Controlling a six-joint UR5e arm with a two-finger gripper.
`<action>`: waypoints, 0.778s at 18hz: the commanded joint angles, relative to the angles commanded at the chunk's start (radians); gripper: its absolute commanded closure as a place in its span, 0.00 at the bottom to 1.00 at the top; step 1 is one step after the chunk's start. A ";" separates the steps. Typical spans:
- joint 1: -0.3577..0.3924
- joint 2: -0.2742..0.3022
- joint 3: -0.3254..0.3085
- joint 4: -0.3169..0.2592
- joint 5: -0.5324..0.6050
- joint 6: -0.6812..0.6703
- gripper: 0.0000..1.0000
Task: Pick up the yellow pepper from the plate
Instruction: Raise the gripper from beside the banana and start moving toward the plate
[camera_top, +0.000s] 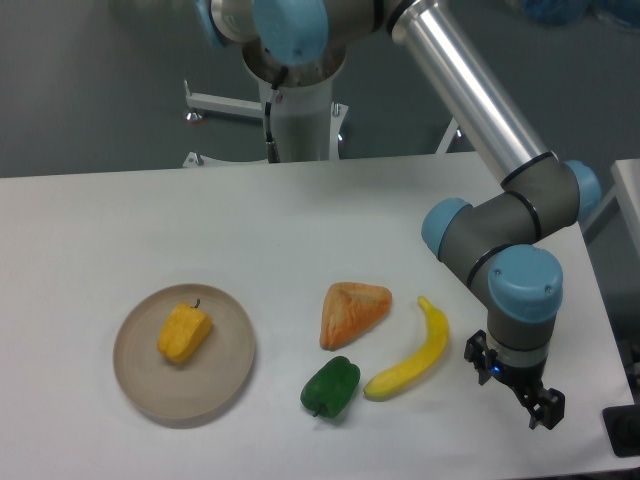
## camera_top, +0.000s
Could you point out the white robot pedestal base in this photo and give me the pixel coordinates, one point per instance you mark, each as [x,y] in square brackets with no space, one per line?
[301,120]

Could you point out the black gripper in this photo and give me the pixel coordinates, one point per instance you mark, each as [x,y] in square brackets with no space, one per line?
[522,372]

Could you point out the white side table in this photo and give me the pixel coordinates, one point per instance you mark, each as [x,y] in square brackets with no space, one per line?
[622,198]

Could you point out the beige round plate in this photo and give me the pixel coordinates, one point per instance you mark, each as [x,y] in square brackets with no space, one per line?
[193,391]

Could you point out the black device at table edge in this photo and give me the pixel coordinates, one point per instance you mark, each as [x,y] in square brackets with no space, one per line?
[622,427]

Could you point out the green pepper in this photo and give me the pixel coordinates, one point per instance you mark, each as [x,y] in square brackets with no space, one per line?
[331,388]

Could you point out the orange triangular bread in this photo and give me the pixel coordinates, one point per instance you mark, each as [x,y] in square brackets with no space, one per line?
[349,310]

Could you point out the yellow banana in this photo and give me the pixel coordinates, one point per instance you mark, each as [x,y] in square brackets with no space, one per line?
[394,380]

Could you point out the blue plastic bag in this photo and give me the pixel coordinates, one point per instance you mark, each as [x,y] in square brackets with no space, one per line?
[620,14]

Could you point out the yellow pepper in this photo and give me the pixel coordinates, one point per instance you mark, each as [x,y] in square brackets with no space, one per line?
[183,331]

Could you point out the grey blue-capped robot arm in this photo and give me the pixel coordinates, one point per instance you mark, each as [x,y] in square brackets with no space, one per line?
[295,49]

